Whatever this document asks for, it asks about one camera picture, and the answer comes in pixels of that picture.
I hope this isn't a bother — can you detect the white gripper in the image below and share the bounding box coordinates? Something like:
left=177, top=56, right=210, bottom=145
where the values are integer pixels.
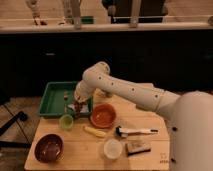
left=74, top=81, right=93, bottom=102

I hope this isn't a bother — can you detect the dark grape bunch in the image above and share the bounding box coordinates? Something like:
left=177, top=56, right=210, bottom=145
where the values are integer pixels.
left=74, top=101, right=84, bottom=118

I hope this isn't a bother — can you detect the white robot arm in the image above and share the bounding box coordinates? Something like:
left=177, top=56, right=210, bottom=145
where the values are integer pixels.
left=74, top=62, right=213, bottom=171

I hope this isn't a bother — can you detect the white cloth in tray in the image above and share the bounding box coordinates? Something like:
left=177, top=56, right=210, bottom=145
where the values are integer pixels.
left=68, top=103, right=89, bottom=113

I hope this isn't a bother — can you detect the small item in tray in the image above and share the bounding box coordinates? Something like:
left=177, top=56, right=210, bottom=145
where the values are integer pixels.
left=63, top=91, right=68, bottom=100

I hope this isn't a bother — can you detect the green plastic tray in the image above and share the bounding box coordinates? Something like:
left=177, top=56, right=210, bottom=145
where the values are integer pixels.
left=38, top=81, right=95, bottom=119

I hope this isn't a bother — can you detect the orange bowl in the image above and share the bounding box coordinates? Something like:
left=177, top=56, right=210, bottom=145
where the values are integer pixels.
left=90, top=103, right=116, bottom=128

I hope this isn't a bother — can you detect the green cup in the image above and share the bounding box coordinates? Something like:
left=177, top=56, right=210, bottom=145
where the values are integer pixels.
left=59, top=114, right=73, bottom=130

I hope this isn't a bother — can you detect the black white brush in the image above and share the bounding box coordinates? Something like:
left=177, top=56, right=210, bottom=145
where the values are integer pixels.
left=115, top=126, right=158, bottom=138

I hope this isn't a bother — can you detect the white translucent cup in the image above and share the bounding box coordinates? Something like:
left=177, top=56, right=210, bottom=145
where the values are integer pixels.
left=103, top=139, right=123, bottom=160

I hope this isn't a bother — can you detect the black tripod stand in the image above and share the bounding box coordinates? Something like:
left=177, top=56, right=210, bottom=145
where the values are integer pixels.
left=0, top=104, right=31, bottom=148

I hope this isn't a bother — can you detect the dark red bowl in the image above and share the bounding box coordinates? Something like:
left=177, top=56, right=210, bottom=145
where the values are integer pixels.
left=34, top=134, right=63, bottom=163

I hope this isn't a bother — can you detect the brown sponge block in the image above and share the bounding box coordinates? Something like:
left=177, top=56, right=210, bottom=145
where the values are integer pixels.
left=126, top=141, right=151, bottom=156

